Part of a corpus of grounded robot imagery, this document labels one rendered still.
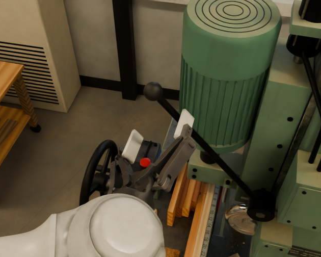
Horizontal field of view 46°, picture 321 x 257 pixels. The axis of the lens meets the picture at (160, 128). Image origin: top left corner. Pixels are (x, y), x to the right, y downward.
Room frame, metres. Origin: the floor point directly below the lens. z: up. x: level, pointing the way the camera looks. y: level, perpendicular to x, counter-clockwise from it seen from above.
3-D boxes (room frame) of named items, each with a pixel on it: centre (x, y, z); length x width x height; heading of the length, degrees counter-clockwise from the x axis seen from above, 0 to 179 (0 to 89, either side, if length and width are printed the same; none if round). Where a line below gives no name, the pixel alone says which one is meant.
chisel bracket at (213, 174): (0.59, -0.15, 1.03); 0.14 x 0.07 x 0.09; 74
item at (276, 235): (0.40, -0.27, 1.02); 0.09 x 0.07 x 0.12; 164
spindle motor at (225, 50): (0.60, -0.13, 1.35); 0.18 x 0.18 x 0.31
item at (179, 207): (0.61, -0.08, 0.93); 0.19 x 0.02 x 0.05; 164
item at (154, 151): (0.66, 0.06, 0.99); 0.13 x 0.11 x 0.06; 164
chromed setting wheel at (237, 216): (0.45, -0.22, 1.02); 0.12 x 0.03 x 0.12; 74
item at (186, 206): (0.61, -0.09, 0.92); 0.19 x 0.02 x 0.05; 164
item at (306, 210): (0.40, -0.30, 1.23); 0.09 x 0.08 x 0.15; 74
